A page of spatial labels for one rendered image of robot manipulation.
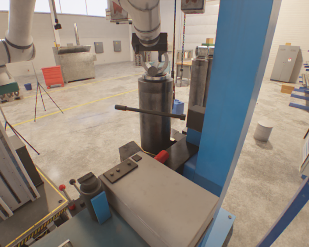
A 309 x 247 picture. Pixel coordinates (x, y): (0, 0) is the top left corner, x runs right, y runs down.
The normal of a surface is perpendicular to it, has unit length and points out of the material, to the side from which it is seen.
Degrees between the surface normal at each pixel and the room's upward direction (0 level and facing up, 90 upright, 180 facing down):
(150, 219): 0
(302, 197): 90
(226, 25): 90
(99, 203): 90
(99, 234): 0
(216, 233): 0
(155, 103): 90
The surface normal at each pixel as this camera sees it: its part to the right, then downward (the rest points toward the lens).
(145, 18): 0.06, 0.99
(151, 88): -0.25, 0.45
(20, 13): 0.26, 0.91
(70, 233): 0.00, -0.88
